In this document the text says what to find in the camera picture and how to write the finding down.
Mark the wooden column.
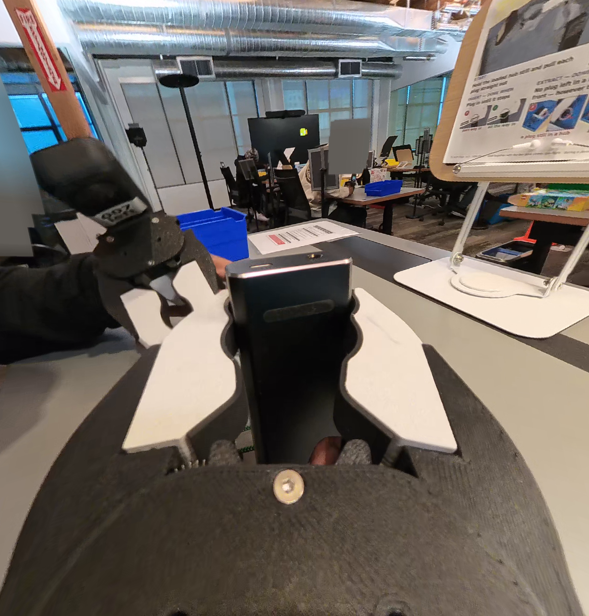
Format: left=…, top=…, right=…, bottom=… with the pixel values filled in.
left=2, top=0, right=94, bottom=142

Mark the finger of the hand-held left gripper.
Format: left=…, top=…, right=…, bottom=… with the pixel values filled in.
left=120, top=277, right=175, bottom=348
left=171, top=260, right=230, bottom=321

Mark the blue tray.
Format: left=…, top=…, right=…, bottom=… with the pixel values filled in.
left=476, top=241, right=535, bottom=264

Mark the instruction sheet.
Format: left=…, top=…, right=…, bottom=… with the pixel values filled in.
left=446, top=0, right=589, bottom=165

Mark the grey monitor on stand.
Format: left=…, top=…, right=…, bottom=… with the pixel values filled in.
left=307, top=146, right=342, bottom=192

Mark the silver ventilation duct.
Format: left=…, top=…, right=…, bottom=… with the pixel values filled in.
left=58, top=0, right=466, bottom=55
left=155, top=57, right=405, bottom=81

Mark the black camera on pole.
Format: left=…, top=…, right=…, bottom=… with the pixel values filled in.
left=125, top=123, right=162, bottom=212

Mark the person's left forearm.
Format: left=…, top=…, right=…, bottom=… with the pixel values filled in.
left=0, top=252, right=124, bottom=367

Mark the black monitor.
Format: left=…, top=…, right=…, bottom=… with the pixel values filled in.
left=247, top=114, right=321, bottom=163

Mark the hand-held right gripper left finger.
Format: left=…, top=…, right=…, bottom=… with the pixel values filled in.
left=122, top=294, right=249, bottom=463

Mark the black USB hub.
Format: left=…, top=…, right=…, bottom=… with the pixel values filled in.
left=224, top=249, right=357, bottom=466

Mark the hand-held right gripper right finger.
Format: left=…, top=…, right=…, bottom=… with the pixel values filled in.
left=334, top=288, right=459, bottom=465

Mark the black stand pole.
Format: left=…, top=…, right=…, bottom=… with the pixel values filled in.
left=158, top=72, right=217, bottom=213

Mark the paper sheet red label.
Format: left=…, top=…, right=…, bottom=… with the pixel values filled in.
left=247, top=219, right=362, bottom=257

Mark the clear acrylic clip bar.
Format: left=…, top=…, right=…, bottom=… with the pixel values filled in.
left=452, top=136, right=589, bottom=177

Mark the colourful toy brick box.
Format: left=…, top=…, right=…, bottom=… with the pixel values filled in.
left=520, top=189, right=589, bottom=212

